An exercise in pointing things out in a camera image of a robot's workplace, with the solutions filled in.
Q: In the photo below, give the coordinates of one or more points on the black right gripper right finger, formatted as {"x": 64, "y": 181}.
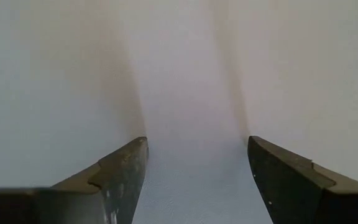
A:
{"x": 291, "y": 193}

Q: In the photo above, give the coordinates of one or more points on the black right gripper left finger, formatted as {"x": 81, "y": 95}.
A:
{"x": 120, "y": 186}

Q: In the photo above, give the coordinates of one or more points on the dark grey table mat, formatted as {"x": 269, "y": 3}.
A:
{"x": 179, "y": 62}

